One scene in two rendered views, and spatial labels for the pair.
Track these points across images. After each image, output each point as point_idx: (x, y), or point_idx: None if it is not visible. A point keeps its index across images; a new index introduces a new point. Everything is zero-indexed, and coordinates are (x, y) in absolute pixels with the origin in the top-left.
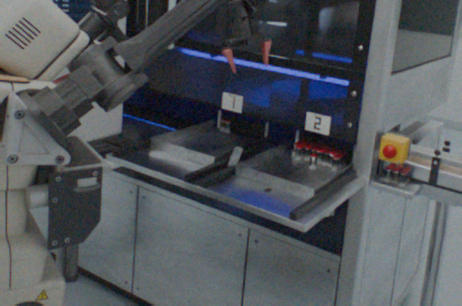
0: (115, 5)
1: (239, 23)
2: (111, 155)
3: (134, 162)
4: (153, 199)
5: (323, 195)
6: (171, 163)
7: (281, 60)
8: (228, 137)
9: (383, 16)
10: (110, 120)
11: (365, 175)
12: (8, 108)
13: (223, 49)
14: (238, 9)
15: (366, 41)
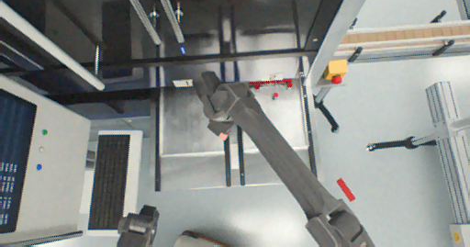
0: (152, 237)
1: (227, 120)
2: (154, 191)
3: (176, 186)
4: (139, 119)
5: (312, 141)
6: (197, 169)
7: (229, 59)
8: (188, 91)
9: (344, 19)
10: (83, 129)
11: (312, 85)
12: None
13: (218, 136)
14: (223, 117)
15: (322, 34)
